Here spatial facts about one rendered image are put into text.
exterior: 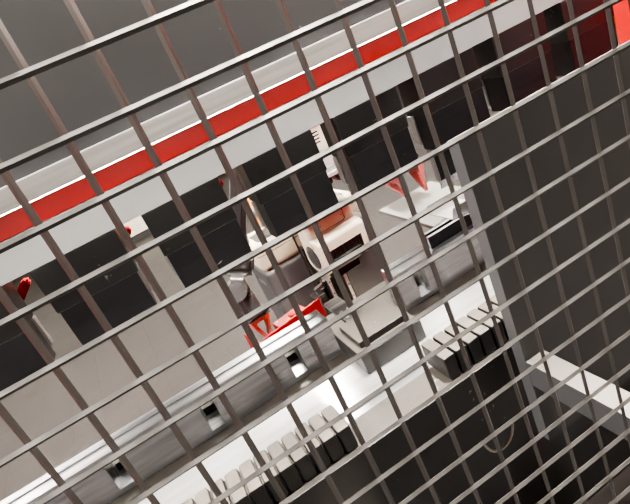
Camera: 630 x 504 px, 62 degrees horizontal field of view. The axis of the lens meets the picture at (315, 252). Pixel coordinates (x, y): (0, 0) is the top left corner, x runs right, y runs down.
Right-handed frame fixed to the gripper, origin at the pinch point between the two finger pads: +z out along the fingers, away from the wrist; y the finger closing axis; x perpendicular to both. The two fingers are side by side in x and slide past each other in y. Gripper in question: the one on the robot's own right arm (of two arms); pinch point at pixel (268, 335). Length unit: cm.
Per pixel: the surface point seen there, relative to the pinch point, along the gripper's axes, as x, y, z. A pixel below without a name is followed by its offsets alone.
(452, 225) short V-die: 36, 53, -8
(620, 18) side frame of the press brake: 130, 51, -26
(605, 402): -2, 108, 2
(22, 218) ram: -38, 53, -52
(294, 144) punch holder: 8, 59, -41
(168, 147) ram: -13, 58, -51
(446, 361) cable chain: -4, 87, -3
